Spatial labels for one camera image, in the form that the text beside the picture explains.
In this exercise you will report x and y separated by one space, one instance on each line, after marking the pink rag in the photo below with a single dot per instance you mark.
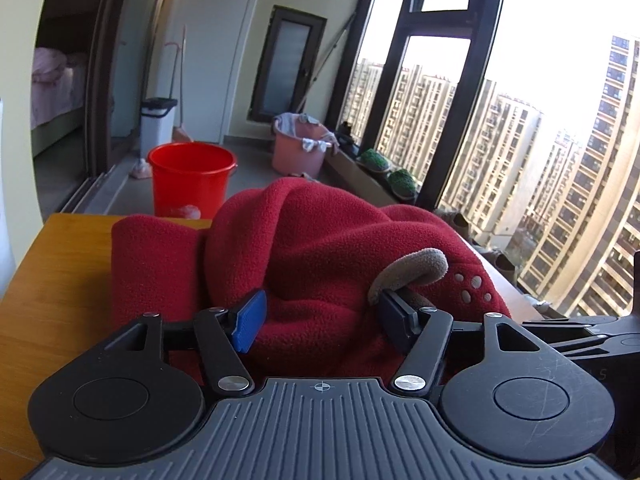
141 170

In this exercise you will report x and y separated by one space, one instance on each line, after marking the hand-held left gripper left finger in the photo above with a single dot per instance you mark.
250 322

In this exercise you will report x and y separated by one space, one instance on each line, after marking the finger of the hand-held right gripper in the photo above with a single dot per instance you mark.
570 323
585 346

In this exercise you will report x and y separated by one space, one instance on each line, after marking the dark sliding door frame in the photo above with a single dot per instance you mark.
105 85

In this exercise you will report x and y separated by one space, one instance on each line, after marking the pink bedding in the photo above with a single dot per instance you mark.
55 90

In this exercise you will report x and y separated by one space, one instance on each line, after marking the black window frame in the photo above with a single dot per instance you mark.
462 110

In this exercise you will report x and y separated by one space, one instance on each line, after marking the dark framed glass door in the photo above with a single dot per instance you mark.
289 65

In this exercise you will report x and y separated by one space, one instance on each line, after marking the red plastic bucket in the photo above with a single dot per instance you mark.
192 180

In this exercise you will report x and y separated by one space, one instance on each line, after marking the white trash bin black lid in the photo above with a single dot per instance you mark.
159 127

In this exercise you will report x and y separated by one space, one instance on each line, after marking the pink laundry basin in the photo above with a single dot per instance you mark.
297 157

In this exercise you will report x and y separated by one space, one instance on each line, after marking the dark shoes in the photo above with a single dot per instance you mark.
346 136

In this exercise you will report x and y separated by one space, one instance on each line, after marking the brown shoe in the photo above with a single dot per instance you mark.
452 222
497 261

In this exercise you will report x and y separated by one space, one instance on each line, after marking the red fleece hooded jacket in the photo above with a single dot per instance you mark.
310 260

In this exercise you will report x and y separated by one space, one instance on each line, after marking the green fuzzy slipper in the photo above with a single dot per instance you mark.
402 183
374 160

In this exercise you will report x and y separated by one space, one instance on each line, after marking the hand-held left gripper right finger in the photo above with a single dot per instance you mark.
395 320

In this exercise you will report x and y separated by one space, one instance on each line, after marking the wooden broom stick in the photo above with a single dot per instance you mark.
183 85

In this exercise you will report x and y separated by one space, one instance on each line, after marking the grey metal pole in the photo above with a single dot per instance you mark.
325 63

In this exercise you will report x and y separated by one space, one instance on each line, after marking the pale laundry pile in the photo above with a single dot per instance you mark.
312 135

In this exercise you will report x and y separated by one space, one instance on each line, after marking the apartment buildings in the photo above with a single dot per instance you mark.
565 200

